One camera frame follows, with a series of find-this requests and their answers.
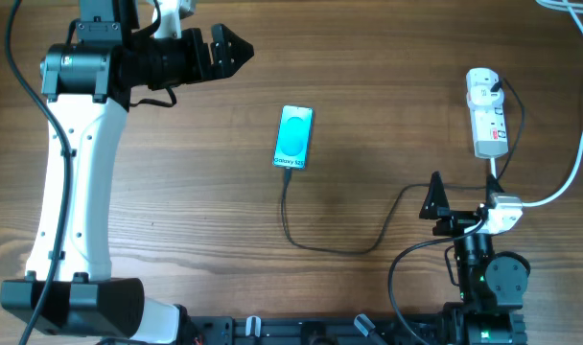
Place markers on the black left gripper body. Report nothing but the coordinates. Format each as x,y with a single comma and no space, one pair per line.
182,61

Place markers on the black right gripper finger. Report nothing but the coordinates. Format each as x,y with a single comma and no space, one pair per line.
436,204
492,187

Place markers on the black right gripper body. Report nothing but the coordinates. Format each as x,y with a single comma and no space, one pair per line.
456,222

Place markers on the smartphone with teal screen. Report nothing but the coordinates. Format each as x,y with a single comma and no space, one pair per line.
293,138

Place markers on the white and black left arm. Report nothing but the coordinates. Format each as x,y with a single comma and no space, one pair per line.
67,287

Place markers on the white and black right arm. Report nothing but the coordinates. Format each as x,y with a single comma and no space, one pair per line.
492,284

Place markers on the white USB charger adapter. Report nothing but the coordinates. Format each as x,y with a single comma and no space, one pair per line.
482,96

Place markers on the white power strip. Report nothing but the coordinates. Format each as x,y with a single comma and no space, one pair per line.
488,126

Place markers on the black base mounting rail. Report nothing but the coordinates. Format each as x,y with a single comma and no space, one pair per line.
320,330

